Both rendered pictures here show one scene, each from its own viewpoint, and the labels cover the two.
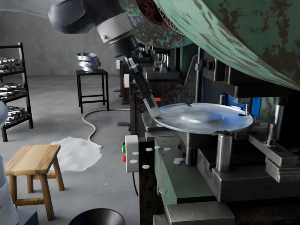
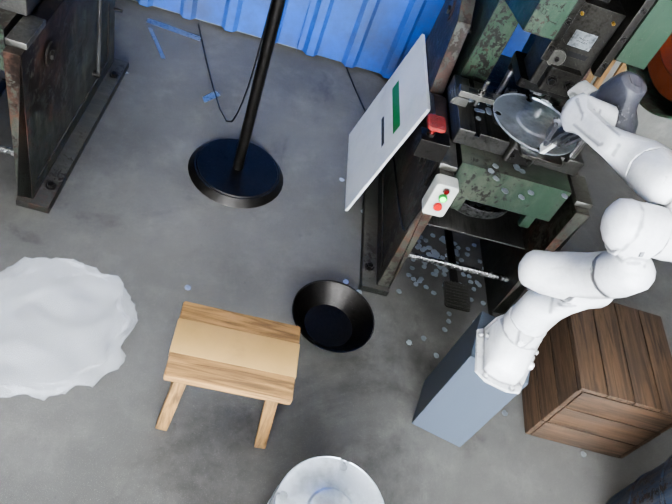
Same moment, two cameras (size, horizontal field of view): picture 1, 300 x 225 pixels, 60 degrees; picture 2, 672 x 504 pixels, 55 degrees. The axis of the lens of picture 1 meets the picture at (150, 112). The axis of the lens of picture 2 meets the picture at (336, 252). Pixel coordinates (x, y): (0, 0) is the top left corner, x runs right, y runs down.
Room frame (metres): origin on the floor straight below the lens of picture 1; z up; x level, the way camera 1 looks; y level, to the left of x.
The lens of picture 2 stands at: (1.41, 1.64, 1.85)
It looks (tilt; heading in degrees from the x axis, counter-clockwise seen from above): 47 degrees down; 261
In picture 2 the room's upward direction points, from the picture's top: 25 degrees clockwise
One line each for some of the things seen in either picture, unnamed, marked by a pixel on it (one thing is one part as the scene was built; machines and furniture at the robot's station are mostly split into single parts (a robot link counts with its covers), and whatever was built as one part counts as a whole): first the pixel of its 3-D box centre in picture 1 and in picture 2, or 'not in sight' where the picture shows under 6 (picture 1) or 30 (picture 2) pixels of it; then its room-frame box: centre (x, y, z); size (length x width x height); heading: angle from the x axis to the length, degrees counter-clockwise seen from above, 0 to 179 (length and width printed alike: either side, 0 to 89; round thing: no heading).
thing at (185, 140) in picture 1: (185, 137); (526, 148); (0.73, -0.11, 0.72); 0.25 x 0.14 x 0.14; 97
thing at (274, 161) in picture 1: (272, 145); not in sight; (0.58, -0.30, 0.76); 0.17 x 0.06 x 0.10; 7
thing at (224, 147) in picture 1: (223, 150); (578, 144); (0.56, -0.17, 0.75); 0.03 x 0.03 x 0.10; 7
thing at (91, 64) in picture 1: (91, 81); not in sight; (3.67, 0.83, 0.40); 0.45 x 0.40 x 0.79; 19
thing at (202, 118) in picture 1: (201, 115); (534, 123); (0.74, -0.15, 0.78); 0.29 x 0.29 x 0.01
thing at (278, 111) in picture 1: (278, 114); not in sight; (0.68, -0.35, 0.81); 0.02 x 0.02 x 0.14
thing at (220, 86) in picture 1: (246, 89); (541, 79); (0.75, -0.28, 0.86); 0.20 x 0.16 x 0.05; 7
